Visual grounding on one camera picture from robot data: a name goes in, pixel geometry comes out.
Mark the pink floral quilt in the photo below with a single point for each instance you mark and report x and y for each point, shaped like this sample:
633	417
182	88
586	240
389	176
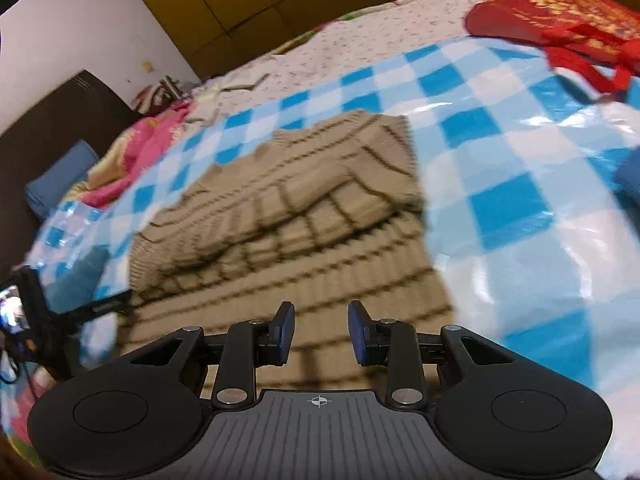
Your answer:
155	135

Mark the dark brown headboard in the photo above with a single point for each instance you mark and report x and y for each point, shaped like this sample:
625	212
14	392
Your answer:
50	120

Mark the red gift bag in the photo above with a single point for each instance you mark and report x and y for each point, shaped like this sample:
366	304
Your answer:
550	15

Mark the blue checked plastic sheet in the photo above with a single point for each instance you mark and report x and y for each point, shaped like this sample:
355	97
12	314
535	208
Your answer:
500	160

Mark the blue pillow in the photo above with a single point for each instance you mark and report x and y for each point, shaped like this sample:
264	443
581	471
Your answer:
60	180

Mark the white floral bed sheet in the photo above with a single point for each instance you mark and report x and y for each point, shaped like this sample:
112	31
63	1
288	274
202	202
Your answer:
375	40

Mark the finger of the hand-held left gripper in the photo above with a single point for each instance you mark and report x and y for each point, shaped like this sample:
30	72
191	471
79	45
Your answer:
95	307

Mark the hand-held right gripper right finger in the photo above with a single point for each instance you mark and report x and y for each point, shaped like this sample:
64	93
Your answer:
357	332

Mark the red striped pillow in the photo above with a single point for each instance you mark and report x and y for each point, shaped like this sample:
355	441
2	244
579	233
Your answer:
147	100

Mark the beige striped knit sweater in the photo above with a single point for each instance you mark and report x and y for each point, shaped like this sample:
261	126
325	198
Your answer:
300	210

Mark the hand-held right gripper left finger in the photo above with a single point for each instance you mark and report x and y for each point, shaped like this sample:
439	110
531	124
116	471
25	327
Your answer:
287	331

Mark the teal cloth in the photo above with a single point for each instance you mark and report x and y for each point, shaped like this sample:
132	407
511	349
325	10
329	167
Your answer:
82	272

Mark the blue knitted garment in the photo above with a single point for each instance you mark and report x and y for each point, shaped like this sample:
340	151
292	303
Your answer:
630	175

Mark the yellow-brown wooden wardrobe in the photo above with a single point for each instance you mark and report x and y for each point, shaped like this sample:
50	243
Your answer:
250	0

